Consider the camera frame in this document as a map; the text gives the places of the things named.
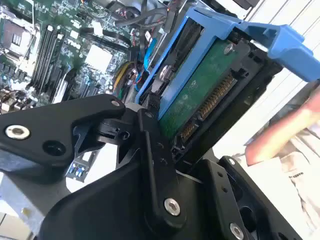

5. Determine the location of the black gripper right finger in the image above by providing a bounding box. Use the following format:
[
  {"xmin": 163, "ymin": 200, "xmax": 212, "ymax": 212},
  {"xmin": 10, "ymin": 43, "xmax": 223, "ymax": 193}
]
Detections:
[{"xmin": 196, "ymin": 155, "xmax": 303, "ymax": 240}]

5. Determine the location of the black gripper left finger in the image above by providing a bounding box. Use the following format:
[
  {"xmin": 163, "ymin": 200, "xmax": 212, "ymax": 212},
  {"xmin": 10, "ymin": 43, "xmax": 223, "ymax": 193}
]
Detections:
[{"xmin": 0, "ymin": 93, "xmax": 188, "ymax": 229}]

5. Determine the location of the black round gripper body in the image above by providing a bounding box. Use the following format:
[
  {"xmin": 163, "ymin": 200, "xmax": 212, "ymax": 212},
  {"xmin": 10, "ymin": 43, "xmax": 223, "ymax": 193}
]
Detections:
[{"xmin": 37, "ymin": 159, "xmax": 216, "ymax": 240}]

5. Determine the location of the hard disk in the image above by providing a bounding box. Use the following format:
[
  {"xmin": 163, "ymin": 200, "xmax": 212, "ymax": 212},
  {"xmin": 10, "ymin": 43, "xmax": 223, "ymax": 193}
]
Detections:
[{"xmin": 134, "ymin": 6, "xmax": 320, "ymax": 163}]

